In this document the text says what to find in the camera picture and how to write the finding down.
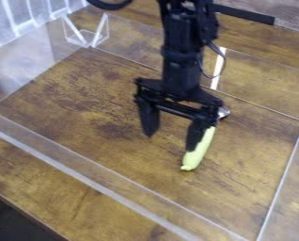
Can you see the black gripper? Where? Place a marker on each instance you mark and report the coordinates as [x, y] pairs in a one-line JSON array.
[[178, 95]]

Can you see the clear acrylic corner bracket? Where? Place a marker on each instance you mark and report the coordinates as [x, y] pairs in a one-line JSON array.
[[85, 38]]

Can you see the clear acrylic enclosure wall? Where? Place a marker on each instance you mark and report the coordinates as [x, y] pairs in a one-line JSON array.
[[84, 171]]

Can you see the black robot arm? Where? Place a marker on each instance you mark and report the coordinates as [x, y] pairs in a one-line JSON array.
[[190, 29]]

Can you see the black bar on table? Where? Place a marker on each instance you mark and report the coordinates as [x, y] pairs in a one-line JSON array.
[[244, 14]]

